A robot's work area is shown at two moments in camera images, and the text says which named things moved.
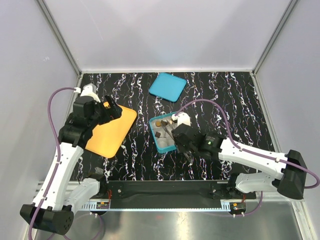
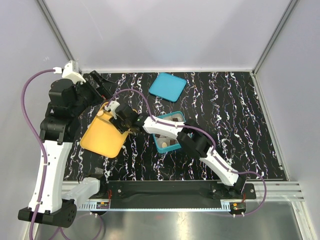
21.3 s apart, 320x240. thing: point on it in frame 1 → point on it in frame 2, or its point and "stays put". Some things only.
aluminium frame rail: [60, 37] stays put
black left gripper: [115, 110] → [100, 96]
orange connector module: [237, 207] stays put
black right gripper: [180, 148] → [116, 122]
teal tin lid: [168, 87] stays put
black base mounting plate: [172, 194] stays put
